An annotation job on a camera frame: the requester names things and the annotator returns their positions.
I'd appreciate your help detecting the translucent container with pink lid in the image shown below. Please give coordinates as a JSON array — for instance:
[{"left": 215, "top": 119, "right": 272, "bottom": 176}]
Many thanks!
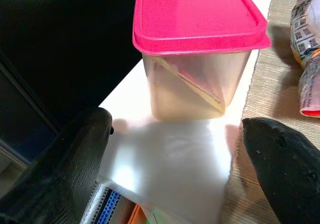
[{"left": 132, "top": 0, "right": 272, "bottom": 121}]

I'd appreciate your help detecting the clear plastic sheet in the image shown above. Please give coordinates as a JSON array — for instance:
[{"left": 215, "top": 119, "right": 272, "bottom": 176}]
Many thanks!
[{"left": 96, "top": 119, "right": 237, "bottom": 224}]

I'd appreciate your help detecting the blue striped package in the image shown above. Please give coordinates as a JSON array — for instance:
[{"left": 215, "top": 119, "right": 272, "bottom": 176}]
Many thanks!
[{"left": 81, "top": 184, "right": 122, "bottom": 224}]

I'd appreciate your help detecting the orange package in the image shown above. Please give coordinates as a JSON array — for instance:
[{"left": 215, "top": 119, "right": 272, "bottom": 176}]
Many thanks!
[{"left": 127, "top": 205, "right": 148, "bottom": 224}]

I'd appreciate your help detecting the beige woven placemat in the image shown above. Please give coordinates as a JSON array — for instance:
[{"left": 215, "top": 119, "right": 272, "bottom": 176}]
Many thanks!
[{"left": 219, "top": 0, "right": 320, "bottom": 224}]

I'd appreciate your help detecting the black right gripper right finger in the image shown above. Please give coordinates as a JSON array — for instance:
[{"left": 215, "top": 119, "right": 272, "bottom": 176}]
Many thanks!
[{"left": 241, "top": 117, "right": 320, "bottom": 224}]

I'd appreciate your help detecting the printed plastic food bag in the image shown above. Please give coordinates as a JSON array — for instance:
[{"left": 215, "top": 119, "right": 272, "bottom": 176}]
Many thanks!
[{"left": 289, "top": 0, "right": 320, "bottom": 69}]

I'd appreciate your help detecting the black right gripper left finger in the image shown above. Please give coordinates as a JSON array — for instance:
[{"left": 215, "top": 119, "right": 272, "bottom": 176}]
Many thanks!
[{"left": 0, "top": 107, "right": 115, "bottom": 224}]

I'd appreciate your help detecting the clear plastic packet red edge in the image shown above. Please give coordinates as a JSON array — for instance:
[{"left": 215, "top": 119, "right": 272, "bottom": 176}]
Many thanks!
[{"left": 297, "top": 58, "right": 320, "bottom": 117}]

